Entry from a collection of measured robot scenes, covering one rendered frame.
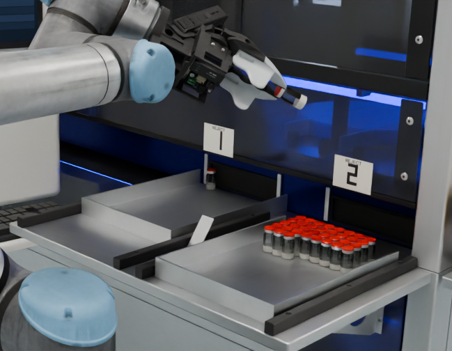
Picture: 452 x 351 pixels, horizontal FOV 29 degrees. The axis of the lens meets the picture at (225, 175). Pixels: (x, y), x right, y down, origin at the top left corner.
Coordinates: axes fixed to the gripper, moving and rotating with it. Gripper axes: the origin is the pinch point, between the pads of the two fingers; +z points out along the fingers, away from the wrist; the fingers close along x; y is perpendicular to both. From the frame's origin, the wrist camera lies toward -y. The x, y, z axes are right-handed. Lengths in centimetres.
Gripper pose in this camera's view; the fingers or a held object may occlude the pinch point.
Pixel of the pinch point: (274, 85)
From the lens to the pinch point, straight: 128.8
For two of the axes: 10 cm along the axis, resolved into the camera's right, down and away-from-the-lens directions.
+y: -1.6, 7.0, -7.0
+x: 4.8, -5.6, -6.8
